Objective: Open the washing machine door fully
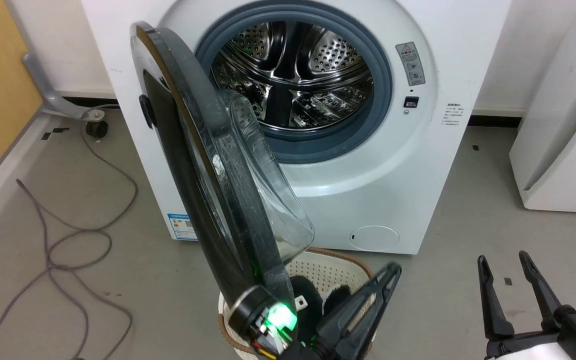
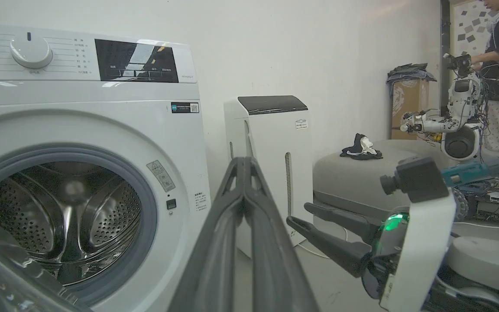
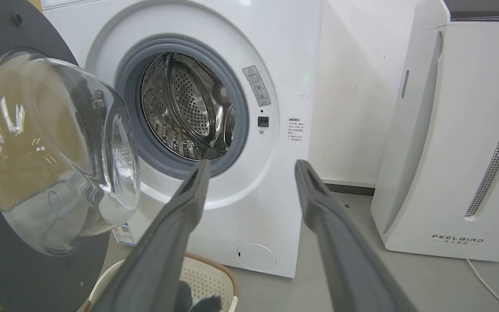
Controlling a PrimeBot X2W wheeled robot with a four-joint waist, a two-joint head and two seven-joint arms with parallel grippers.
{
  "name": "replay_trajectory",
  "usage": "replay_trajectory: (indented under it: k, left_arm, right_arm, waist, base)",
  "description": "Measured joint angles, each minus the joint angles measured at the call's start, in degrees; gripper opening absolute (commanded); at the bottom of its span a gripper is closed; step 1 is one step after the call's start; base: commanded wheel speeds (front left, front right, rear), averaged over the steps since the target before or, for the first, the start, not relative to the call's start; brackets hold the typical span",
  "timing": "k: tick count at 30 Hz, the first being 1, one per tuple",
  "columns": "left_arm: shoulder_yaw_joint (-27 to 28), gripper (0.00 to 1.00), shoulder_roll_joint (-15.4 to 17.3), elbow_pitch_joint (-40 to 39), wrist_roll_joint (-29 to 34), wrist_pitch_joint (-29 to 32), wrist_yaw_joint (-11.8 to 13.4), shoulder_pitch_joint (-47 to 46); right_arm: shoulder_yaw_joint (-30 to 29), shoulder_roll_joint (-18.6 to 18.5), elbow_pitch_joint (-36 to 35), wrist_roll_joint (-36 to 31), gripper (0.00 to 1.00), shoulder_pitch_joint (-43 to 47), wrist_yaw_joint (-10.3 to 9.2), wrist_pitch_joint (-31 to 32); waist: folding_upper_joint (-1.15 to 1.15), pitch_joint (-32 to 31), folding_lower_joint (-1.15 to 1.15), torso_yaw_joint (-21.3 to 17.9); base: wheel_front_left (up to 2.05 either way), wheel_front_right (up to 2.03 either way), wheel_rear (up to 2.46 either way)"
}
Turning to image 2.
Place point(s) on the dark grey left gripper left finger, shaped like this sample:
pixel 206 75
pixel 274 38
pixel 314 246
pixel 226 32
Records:
pixel 215 242

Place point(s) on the teal power tool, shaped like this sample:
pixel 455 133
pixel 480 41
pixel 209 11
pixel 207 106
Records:
pixel 472 172

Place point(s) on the dark folded clothes pile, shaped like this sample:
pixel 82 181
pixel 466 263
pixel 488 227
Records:
pixel 409 71

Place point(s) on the white humanoid robot in background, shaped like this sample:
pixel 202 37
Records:
pixel 457 117

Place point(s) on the white air purifier black top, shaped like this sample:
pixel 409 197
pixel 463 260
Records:
pixel 271 169

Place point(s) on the brown cardboard box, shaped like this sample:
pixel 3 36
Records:
pixel 409 106

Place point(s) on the black washing machine display panel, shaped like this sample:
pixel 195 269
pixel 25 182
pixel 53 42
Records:
pixel 136 60

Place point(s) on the washing machine glass door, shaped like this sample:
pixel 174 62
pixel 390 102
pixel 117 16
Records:
pixel 7 273

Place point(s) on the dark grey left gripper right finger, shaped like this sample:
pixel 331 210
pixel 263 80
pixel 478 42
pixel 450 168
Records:
pixel 275 251

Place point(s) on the white right gripper green band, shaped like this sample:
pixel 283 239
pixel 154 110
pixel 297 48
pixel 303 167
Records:
pixel 422 251

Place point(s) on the steel perforated washing drum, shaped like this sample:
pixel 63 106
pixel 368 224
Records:
pixel 63 221

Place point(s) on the white front-load washing machine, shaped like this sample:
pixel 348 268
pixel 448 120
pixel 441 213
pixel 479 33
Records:
pixel 102 143

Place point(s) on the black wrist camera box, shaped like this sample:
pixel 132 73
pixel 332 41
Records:
pixel 418 180

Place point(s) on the white round program dial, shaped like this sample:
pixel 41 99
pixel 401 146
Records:
pixel 30 51

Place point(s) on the black and white garment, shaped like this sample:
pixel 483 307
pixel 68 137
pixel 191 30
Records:
pixel 361 148

